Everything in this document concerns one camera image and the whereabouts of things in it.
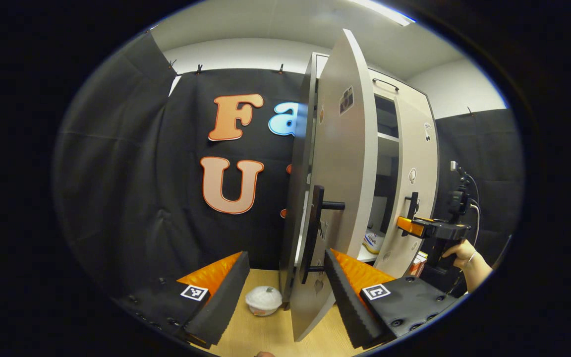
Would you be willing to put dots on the white shoe cabinet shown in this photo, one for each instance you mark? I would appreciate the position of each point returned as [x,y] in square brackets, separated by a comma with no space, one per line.
[298,198]

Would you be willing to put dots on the white cabinet drawer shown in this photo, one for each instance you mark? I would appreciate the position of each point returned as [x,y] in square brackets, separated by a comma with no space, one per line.
[409,96]

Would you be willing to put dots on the white lidded food cup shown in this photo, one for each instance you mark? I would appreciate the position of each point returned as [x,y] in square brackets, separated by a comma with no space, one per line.
[263,297]

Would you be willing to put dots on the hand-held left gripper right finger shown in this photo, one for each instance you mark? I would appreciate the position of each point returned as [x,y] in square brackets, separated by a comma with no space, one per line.
[347,302]

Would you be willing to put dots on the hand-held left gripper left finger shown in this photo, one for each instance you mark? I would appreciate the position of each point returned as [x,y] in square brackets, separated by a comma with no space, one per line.
[226,302]

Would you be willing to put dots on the black backdrop cloth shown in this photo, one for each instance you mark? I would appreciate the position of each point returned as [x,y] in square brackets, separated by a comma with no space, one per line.
[142,173]

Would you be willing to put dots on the white shoe cabinet door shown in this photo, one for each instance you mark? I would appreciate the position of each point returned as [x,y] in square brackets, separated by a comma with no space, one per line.
[345,163]
[417,148]

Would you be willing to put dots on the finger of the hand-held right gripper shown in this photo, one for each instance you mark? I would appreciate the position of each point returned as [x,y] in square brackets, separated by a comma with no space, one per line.
[411,226]

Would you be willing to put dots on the white canvas shoe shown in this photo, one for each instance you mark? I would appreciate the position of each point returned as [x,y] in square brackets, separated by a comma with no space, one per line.
[374,242]

